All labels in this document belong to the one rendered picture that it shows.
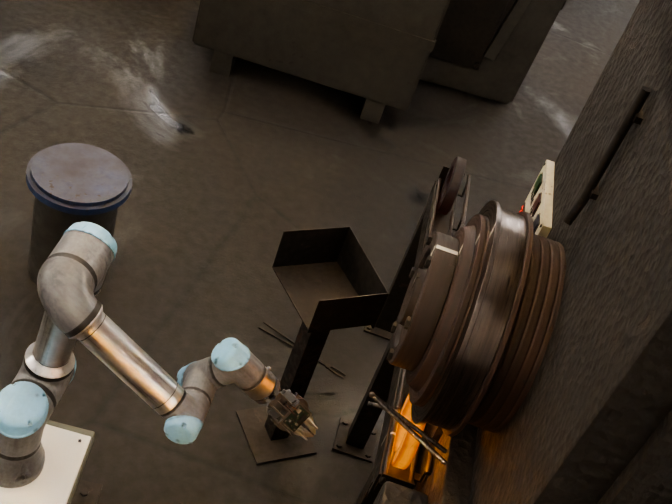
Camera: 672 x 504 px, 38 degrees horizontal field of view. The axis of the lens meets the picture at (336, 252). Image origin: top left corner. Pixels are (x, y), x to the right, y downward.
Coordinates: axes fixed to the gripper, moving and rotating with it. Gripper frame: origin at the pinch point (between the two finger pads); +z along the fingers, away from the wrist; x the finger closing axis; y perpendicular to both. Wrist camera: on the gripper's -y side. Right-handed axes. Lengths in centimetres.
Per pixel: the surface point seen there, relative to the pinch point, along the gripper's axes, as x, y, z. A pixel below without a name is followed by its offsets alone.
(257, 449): -16, -52, 33
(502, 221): 54, 47, -39
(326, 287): 30.6, -34.8, -2.0
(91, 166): 10, -111, -46
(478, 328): 35, 58, -36
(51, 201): -6, -99, -51
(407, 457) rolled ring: 11.1, 31.8, -1.2
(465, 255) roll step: 44, 46, -40
